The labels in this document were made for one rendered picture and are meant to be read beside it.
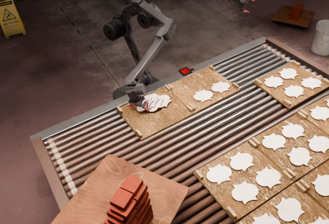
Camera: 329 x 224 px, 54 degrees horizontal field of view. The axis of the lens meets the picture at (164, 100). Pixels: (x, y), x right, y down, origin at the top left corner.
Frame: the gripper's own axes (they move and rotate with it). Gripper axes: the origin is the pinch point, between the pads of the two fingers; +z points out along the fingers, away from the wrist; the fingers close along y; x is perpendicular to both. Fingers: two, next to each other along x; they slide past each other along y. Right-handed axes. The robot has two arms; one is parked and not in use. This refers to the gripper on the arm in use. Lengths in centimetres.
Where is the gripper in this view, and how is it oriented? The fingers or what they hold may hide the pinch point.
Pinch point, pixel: (141, 108)
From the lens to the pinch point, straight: 217.7
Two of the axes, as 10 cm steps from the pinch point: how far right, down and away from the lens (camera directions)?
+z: 3.6, 6.1, 7.0
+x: -4.2, 7.8, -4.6
